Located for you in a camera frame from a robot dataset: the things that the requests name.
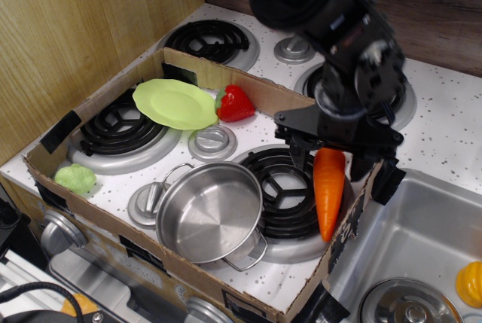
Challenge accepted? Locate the silver pot lid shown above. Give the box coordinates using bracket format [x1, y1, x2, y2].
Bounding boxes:
[358, 278, 463, 322]

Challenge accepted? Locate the orange toy food piece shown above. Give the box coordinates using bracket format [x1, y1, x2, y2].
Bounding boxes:
[60, 293, 99, 317]

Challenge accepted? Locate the red toy strawberry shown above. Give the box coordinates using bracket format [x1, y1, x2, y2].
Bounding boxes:
[215, 85, 255, 122]

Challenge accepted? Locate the orange toy carrot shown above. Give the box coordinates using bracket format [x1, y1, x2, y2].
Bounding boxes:
[313, 148, 346, 242]

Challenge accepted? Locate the stainless steel pot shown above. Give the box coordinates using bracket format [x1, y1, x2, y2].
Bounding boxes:
[155, 162, 268, 272]

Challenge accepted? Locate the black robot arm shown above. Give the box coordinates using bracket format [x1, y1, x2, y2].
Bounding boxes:
[249, 0, 406, 181]

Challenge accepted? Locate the grey lower oven knob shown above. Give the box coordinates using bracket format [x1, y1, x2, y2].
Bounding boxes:
[184, 297, 233, 323]

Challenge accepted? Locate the brown cardboard fence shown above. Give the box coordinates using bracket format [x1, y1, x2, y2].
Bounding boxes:
[22, 47, 396, 323]

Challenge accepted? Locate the grey stove knob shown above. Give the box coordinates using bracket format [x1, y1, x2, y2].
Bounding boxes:
[273, 35, 316, 65]
[188, 125, 237, 162]
[127, 182, 165, 230]

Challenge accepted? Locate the front right black burner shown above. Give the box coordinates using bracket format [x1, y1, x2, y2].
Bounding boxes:
[230, 144, 356, 264]

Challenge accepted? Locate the grey toy sink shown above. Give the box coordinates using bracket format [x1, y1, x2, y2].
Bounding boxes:
[328, 169, 481, 322]

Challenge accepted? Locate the back left black burner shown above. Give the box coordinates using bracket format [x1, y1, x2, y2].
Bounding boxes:
[157, 20, 260, 72]

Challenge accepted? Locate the light green toy plate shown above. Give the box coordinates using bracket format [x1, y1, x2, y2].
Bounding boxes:
[133, 78, 218, 130]

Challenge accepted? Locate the grey front stove knob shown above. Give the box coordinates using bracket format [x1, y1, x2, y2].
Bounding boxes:
[127, 182, 165, 230]

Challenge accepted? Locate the black cable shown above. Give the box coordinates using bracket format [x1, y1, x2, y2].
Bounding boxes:
[0, 281, 84, 323]

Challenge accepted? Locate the grey back stove knob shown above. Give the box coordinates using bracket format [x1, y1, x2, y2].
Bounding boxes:
[273, 35, 316, 65]

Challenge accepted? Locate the grey oven front knob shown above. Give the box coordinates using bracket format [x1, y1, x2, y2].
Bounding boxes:
[41, 210, 87, 256]

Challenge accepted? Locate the grey centre stove knob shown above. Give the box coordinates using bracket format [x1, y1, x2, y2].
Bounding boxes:
[188, 125, 237, 162]

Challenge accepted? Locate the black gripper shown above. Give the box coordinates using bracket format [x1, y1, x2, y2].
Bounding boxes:
[274, 105, 404, 182]

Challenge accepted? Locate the grey oven knob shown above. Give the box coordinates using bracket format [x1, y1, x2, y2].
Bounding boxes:
[184, 297, 233, 323]
[41, 210, 87, 256]

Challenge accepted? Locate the front left black burner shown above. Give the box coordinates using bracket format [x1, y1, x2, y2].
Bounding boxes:
[68, 89, 182, 175]

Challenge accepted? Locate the yellow toy pepper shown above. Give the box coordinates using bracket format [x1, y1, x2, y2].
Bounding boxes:
[456, 261, 482, 309]

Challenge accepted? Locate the green toy lettuce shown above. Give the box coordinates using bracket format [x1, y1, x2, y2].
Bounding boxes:
[54, 163, 96, 195]

